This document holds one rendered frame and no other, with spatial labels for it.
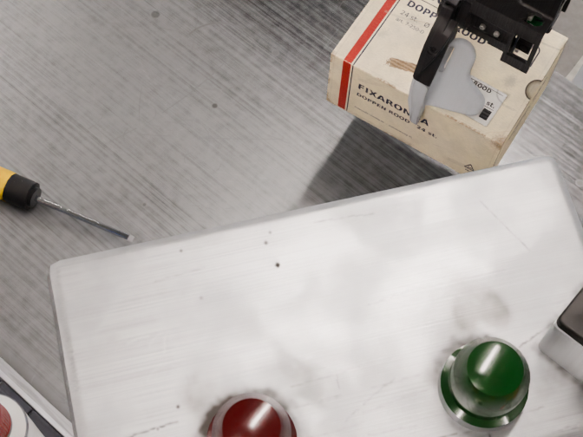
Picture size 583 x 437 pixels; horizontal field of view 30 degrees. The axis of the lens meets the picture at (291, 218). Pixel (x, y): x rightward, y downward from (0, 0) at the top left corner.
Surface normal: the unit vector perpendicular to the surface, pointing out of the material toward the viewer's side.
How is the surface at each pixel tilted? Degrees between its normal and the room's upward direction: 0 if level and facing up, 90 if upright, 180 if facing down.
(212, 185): 0
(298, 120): 0
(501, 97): 0
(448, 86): 60
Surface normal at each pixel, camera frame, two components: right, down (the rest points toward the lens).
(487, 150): -0.53, 0.77
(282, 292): 0.03, -0.41
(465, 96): -0.44, 0.46
